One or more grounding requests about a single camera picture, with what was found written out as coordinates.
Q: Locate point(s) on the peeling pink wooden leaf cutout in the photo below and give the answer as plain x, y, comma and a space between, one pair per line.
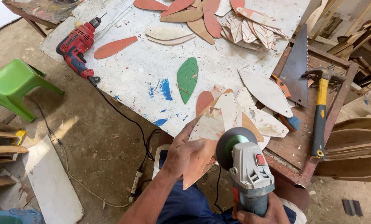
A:
201, 149

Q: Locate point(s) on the paint-stained wooden table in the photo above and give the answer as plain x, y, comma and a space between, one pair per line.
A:
39, 11

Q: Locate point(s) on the blue plastic tub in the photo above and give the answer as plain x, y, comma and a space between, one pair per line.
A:
11, 216

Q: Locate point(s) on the red painted leaf cutout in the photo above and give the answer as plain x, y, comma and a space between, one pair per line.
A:
115, 47

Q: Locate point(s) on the person's blue shorts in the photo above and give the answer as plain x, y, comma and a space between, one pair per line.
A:
185, 205

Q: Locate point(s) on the plain white leaf cutout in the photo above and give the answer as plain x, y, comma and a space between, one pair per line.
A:
176, 40
168, 32

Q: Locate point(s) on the heap of red carved leaves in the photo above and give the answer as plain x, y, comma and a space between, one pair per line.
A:
210, 21

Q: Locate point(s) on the brown wooden workbench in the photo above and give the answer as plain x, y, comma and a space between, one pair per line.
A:
297, 146

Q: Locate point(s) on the stack of curved wooden boards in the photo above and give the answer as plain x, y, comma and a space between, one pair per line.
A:
353, 149

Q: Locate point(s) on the heap of wooden sticks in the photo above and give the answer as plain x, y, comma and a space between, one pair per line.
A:
356, 37

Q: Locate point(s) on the red electric drill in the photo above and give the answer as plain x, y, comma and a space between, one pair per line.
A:
76, 46

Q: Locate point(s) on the grey angle grinder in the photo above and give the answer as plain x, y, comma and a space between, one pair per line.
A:
250, 174

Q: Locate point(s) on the green plastic chair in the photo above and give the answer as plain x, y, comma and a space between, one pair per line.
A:
13, 84

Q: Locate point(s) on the pile of white unfinished leaves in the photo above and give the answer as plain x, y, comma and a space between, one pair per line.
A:
266, 93

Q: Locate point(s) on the dark sandpaper sheet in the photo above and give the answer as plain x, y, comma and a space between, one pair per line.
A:
352, 207

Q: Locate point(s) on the heap of wood scraps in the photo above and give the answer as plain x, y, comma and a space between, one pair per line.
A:
2, 149

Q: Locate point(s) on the yellow box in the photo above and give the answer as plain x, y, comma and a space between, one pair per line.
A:
20, 137

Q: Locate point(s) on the person's right hand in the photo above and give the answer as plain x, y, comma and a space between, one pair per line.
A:
275, 214

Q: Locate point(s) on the white board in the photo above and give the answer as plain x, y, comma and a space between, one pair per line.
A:
51, 186

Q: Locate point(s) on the person's left hand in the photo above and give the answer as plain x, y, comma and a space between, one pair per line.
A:
174, 155

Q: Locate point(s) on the green painted leaf cutout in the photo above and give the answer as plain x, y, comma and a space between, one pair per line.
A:
187, 79

